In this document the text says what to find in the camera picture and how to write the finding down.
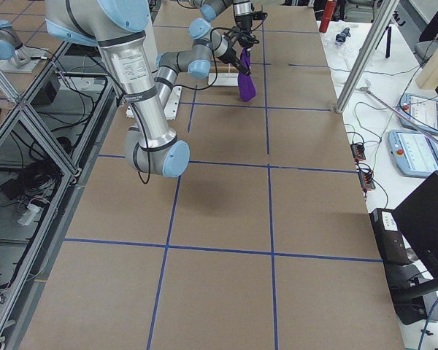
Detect orange connector board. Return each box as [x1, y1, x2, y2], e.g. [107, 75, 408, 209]
[350, 143, 366, 163]
[356, 163, 376, 193]

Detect aluminium frame post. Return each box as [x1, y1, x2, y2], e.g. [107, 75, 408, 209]
[334, 0, 399, 114]

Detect metal rod on table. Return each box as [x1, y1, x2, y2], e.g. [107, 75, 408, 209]
[358, 80, 438, 147]

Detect far teach pendant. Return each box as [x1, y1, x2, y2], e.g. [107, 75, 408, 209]
[398, 93, 438, 135]

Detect blue black tool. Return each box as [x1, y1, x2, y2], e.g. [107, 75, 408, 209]
[335, 27, 351, 44]

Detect near teach pendant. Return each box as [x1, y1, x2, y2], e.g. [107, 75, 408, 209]
[388, 130, 438, 178]

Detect black monitor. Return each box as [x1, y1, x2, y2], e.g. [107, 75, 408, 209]
[392, 171, 438, 278]

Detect purple microfiber towel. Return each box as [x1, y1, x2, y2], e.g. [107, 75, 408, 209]
[237, 48, 256, 102]

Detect red bottle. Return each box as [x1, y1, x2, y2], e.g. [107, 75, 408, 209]
[319, 0, 337, 33]

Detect far orange connector board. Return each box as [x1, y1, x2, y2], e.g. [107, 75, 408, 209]
[350, 143, 366, 163]

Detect black tripod leg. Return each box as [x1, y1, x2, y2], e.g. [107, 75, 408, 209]
[385, 26, 392, 58]

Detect black computer box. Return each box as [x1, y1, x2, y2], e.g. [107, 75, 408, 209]
[369, 208, 438, 325]

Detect near orange connector board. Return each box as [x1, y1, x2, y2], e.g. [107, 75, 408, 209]
[356, 163, 376, 193]

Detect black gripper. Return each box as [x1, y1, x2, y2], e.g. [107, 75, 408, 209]
[236, 13, 252, 50]
[218, 36, 247, 73]

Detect white camera stand base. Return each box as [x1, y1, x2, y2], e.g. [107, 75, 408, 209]
[124, 84, 182, 120]

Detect white towel rack base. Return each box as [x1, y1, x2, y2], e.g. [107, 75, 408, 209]
[208, 73, 239, 87]

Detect wooden plank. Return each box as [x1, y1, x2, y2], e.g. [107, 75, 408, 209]
[416, 35, 438, 90]

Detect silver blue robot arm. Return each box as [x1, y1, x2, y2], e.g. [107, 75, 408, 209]
[187, 0, 256, 50]
[45, 1, 250, 178]

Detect teach pendant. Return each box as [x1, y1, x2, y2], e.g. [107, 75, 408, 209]
[388, 130, 438, 178]
[398, 93, 438, 135]

